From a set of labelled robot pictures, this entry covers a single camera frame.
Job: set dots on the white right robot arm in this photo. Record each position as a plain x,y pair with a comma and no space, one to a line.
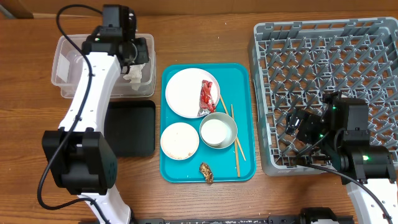
339,143

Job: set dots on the grey-green bowl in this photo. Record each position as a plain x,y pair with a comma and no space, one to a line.
231,127

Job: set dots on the clear plastic bin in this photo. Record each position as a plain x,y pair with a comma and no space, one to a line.
68,64

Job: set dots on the large white plate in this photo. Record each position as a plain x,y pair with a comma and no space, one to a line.
182,92

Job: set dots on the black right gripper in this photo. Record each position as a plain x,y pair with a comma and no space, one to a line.
308,121

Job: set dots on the white cup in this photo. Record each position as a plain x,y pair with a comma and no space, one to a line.
213,132

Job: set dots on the brown food scrap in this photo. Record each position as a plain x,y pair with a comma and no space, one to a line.
206,172

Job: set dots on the grey plastic dish rack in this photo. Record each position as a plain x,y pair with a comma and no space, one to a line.
293,64

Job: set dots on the white napkin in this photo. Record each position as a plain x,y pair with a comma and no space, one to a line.
134,75

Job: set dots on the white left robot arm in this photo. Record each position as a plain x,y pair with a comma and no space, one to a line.
78,156

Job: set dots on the red snack wrapper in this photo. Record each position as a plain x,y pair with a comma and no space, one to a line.
206,104

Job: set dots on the black tray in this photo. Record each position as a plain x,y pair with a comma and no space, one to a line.
130,128

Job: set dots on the teal plastic tray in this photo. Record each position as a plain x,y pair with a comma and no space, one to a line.
234,82

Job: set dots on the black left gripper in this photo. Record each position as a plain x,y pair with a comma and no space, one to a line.
135,42

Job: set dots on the black rail at table edge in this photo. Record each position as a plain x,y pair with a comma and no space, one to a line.
312,215

